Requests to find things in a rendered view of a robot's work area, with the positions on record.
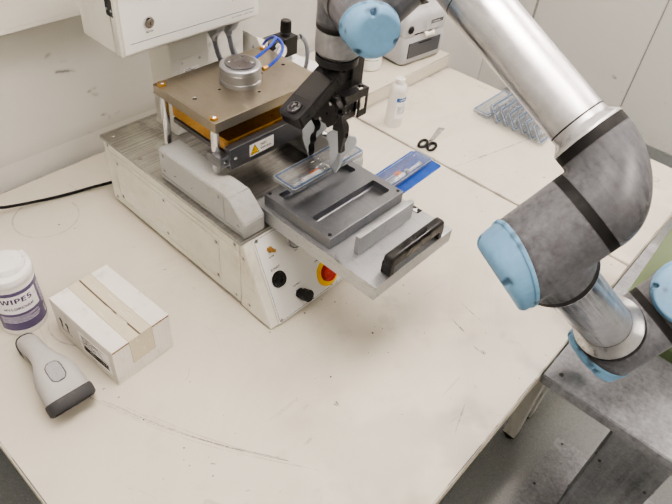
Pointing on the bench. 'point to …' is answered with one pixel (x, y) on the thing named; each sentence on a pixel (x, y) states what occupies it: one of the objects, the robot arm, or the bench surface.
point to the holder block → (335, 203)
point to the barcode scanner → (54, 376)
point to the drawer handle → (411, 245)
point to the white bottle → (396, 102)
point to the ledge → (414, 71)
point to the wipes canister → (20, 294)
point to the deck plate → (149, 132)
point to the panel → (279, 258)
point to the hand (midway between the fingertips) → (320, 160)
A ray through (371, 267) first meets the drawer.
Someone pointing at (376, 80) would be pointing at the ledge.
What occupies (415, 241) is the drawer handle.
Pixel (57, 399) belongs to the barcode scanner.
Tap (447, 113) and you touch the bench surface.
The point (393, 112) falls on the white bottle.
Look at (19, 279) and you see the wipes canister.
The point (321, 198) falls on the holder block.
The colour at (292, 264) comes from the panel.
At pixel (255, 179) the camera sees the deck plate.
